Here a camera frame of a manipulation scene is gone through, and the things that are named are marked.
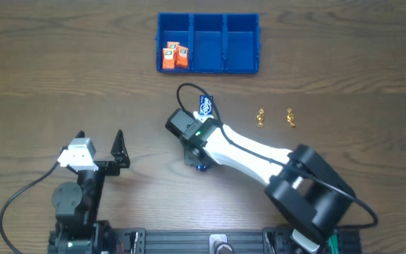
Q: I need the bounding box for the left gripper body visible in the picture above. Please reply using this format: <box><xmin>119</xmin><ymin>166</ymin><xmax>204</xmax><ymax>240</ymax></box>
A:
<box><xmin>93</xmin><ymin>160</ymin><xmax>121</xmax><ymax>176</ymax></box>

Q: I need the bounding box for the mounting rail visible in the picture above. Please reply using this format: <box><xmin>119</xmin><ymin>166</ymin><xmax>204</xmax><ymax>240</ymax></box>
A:
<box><xmin>113</xmin><ymin>227</ymin><xmax>362</xmax><ymax>254</ymax></box>

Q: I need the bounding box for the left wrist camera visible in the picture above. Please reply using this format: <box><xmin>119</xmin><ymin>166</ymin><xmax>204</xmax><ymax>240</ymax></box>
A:
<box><xmin>56</xmin><ymin>137</ymin><xmax>98</xmax><ymax>173</ymax></box>

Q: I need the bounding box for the black cable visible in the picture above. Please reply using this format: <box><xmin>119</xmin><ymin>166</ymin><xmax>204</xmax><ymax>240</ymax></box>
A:
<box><xmin>0</xmin><ymin>160</ymin><xmax>61</xmax><ymax>254</ymax></box>
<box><xmin>176</xmin><ymin>83</ymin><xmax>379</xmax><ymax>230</ymax></box>

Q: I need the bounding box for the gold wrapped candy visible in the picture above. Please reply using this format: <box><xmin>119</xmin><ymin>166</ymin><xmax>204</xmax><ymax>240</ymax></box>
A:
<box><xmin>256</xmin><ymin>107</ymin><xmax>266</xmax><ymax>128</ymax></box>
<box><xmin>286</xmin><ymin>107</ymin><xmax>297</xmax><ymax>128</ymax></box>

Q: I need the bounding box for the blue tray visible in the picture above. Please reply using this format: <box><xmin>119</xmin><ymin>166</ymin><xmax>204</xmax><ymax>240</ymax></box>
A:
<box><xmin>155</xmin><ymin>12</ymin><xmax>262</xmax><ymax>75</ymax></box>

